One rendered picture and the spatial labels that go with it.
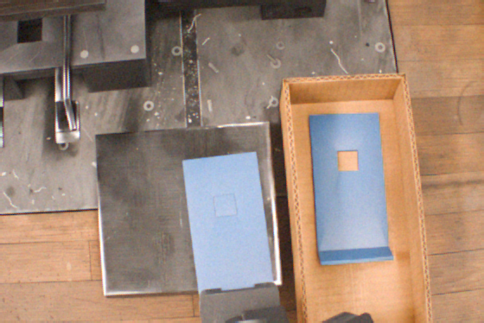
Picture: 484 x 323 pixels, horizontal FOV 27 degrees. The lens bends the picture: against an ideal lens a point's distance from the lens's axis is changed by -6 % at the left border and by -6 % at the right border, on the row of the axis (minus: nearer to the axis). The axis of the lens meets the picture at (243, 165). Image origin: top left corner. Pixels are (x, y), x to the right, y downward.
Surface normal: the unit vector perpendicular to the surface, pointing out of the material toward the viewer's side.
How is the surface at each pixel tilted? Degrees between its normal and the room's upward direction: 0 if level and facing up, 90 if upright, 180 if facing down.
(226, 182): 0
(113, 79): 90
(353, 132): 0
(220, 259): 0
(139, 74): 90
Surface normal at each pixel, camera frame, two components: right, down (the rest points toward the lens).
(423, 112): 0.01, -0.25
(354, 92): 0.07, 0.96
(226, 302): 0.08, 0.25
